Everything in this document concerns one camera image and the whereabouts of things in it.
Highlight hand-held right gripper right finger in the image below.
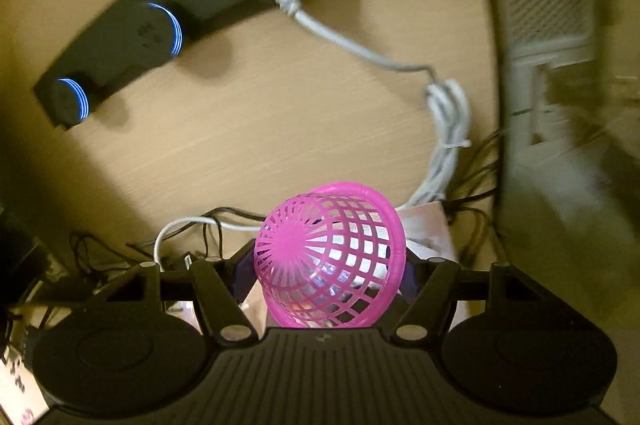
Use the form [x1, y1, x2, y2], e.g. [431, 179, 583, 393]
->
[390, 250, 551, 343]

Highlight pink plastic strainer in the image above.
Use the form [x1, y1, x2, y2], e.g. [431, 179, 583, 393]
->
[254, 182, 407, 330]

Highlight pink cardboard box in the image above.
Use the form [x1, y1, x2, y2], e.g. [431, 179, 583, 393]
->
[240, 202, 463, 331]

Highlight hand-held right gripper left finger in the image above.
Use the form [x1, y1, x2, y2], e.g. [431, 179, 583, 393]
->
[95, 241, 261, 343]

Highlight black cable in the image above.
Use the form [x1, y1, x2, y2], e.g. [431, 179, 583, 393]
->
[445, 130, 506, 266]
[70, 205, 261, 286]

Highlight computer case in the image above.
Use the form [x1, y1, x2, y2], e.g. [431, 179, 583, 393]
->
[472, 0, 640, 425]

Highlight grey cable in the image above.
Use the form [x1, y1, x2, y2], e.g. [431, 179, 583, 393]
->
[152, 216, 266, 266]

